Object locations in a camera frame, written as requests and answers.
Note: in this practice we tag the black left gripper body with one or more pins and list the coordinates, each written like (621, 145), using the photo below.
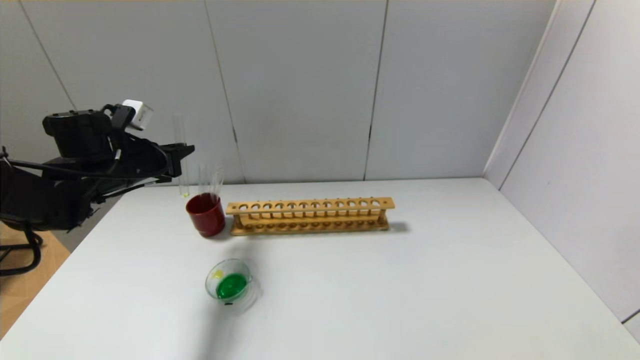
(176, 159)

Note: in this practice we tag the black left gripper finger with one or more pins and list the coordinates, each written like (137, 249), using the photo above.
(179, 157)

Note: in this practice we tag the test tube with yellow pigment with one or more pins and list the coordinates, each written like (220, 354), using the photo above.
(181, 150)

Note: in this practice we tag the empty glass test tube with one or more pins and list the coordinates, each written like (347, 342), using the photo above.
(208, 181)
(217, 182)

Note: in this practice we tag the wooden test tube rack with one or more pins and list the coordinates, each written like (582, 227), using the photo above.
(310, 205)

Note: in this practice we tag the dark red cup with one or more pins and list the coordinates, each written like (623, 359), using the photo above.
(206, 220)

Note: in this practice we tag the clear glass beaker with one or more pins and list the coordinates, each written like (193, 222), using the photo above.
(232, 286)

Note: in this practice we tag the black metal stand leg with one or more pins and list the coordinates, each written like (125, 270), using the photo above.
(12, 247)

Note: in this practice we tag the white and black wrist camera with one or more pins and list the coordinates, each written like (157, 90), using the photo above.
(134, 114)

